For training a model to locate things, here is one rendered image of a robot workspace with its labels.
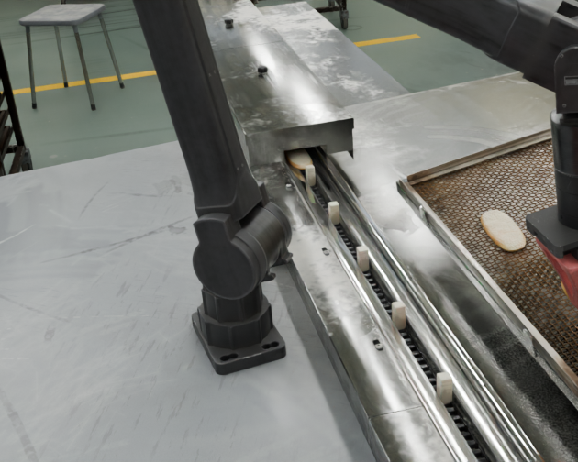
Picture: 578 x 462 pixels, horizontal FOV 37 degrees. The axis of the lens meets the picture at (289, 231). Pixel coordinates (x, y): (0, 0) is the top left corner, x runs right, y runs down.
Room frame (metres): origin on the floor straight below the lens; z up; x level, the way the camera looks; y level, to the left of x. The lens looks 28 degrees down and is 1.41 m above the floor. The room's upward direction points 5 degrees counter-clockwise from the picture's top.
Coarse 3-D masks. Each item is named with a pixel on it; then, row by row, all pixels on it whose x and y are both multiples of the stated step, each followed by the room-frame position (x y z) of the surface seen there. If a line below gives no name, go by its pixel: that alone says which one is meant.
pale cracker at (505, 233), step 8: (488, 216) 0.95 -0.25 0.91; (496, 216) 0.95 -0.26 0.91; (504, 216) 0.94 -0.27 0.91; (488, 224) 0.94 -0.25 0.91; (496, 224) 0.93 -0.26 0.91; (504, 224) 0.92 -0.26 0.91; (512, 224) 0.92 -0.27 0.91; (488, 232) 0.92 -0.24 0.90; (496, 232) 0.91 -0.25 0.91; (504, 232) 0.91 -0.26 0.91; (512, 232) 0.90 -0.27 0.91; (520, 232) 0.90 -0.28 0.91; (496, 240) 0.90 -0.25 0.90; (504, 240) 0.89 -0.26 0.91; (512, 240) 0.89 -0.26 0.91; (520, 240) 0.89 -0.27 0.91; (504, 248) 0.88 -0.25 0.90; (512, 248) 0.88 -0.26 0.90; (520, 248) 0.88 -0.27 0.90
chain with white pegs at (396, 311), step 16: (304, 176) 1.27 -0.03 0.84; (320, 192) 1.20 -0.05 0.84; (336, 208) 1.10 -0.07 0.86; (336, 224) 1.10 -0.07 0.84; (352, 256) 1.00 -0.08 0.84; (368, 256) 0.96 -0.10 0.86; (368, 272) 0.96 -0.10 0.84; (384, 304) 0.88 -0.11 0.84; (400, 304) 0.83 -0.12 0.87; (400, 320) 0.82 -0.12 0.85; (416, 352) 0.78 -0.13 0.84; (432, 368) 0.74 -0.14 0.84; (432, 384) 0.72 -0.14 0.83; (448, 384) 0.69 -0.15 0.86; (448, 400) 0.68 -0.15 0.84; (464, 432) 0.64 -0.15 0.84; (480, 448) 0.61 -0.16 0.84
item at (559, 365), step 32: (480, 160) 1.12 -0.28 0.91; (512, 160) 1.10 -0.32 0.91; (544, 160) 1.08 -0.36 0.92; (416, 192) 1.07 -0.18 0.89; (448, 192) 1.05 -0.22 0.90; (512, 192) 1.01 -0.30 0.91; (544, 192) 1.00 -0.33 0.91; (544, 256) 0.85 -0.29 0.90; (512, 288) 0.81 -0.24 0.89; (544, 288) 0.80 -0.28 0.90; (576, 320) 0.73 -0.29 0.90; (544, 352) 0.68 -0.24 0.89; (576, 384) 0.62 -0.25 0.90
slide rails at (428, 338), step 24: (288, 168) 1.29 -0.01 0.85; (312, 192) 1.19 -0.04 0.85; (336, 192) 1.18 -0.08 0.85; (336, 240) 1.03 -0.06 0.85; (360, 240) 1.02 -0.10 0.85; (384, 264) 0.95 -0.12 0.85; (360, 288) 0.90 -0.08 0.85; (384, 312) 0.84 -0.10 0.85; (408, 312) 0.84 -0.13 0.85; (432, 336) 0.79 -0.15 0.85; (408, 360) 0.75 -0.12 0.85; (432, 360) 0.75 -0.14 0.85; (456, 384) 0.70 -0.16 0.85; (432, 408) 0.67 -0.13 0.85; (480, 408) 0.66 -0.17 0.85; (456, 432) 0.63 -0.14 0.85; (480, 432) 0.63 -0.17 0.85; (456, 456) 0.60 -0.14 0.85; (504, 456) 0.59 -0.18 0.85
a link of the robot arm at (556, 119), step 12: (552, 120) 0.69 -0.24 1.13; (564, 120) 0.68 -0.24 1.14; (576, 120) 0.68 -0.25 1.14; (552, 132) 0.69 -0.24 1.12; (564, 132) 0.68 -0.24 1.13; (576, 132) 0.67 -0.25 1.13; (552, 144) 0.70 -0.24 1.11; (564, 144) 0.68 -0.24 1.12; (576, 144) 0.67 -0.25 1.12; (564, 156) 0.68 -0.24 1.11; (576, 156) 0.67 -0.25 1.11; (564, 168) 0.68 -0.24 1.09; (576, 168) 0.67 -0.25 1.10
